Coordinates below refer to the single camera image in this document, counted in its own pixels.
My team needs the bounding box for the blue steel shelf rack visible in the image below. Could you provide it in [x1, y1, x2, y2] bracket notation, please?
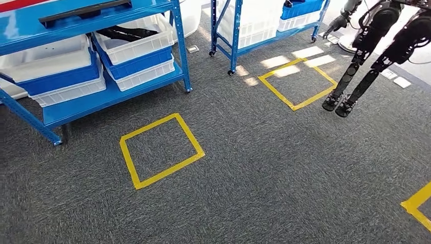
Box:
[0, 0, 193, 146]
[209, 0, 331, 77]

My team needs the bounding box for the white floor outlet plate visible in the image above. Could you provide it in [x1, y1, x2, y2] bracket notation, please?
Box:
[393, 76, 412, 89]

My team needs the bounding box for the long black plastic part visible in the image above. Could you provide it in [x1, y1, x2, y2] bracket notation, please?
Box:
[39, 0, 133, 28]

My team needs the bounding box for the blue plastic bin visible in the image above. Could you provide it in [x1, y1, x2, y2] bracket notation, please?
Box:
[91, 35, 174, 80]
[15, 50, 102, 97]
[280, 0, 326, 20]

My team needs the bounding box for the white round base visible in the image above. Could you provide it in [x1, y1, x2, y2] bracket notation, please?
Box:
[337, 33, 360, 54]

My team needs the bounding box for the black curved trim part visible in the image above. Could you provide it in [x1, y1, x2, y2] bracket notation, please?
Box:
[96, 25, 159, 43]

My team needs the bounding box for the black humanoid robot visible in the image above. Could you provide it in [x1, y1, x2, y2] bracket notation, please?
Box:
[321, 0, 431, 118]

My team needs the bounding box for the yellow floor tape square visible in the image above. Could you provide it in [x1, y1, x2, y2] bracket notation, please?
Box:
[119, 112, 206, 191]
[399, 181, 431, 234]
[257, 57, 338, 112]

